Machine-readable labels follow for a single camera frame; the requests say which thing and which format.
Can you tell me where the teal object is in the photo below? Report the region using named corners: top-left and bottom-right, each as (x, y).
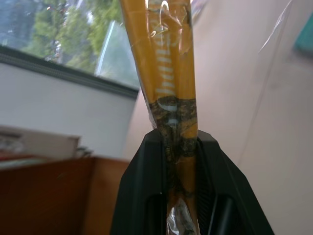
top-left (294, 15), bottom-right (313, 52)

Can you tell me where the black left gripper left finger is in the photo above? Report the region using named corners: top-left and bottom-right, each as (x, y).
top-left (109, 130), bottom-right (172, 235)

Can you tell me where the dark window frame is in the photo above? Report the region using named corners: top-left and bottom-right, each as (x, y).
top-left (0, 45), bottom-right (139, 99)

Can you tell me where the orange plastic-wrapped book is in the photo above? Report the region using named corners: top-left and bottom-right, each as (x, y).
top-left (119, 0), bottom-right (295, 235)

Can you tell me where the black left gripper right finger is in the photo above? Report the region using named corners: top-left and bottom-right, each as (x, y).
top-left (195, 130), bottom-right (276, 235)

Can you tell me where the wooden bookshelf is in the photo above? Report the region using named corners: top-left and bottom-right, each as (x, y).
top-left (0, 156), bottom-right (132, 235)

